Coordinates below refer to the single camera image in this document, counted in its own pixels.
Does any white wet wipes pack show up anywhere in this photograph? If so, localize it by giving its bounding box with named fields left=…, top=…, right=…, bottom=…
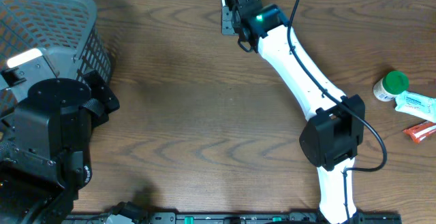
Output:
left=395, top=91, right=435, bottom=123

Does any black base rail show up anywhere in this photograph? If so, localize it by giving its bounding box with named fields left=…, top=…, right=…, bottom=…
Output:
left=62, top=212, right=402, bottom=224

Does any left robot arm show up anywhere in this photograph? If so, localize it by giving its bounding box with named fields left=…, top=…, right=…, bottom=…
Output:
left=1, top=48, right=119, bottom=223

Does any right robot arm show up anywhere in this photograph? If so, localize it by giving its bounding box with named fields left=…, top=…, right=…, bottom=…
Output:
left=221, top=0, right=365, bottom=223

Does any red orange snack bag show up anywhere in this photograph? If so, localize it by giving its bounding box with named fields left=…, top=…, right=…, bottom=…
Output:
left=403, top=121, right=436, bottom=144

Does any right black cable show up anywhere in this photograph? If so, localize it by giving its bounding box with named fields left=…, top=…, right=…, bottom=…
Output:
left=286, top=0, right=388, bottom=224

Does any green lid jar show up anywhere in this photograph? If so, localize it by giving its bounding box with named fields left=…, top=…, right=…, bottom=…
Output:
left=373, top=71, right=409, bottom=101

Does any grey plastic mesh basket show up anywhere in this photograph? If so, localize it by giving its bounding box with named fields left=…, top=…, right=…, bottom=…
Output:
left=0, top=0, right=112, bottom=123

